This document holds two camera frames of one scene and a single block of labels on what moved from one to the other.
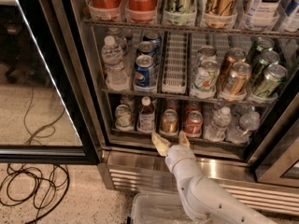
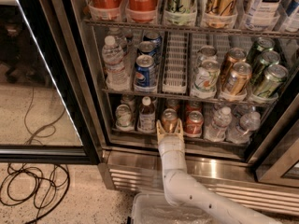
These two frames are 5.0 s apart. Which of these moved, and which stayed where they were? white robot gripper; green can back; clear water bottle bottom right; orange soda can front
Moved: white robot gripper
Stayed: green can back; clear water bottle bottom right; orange soda can front
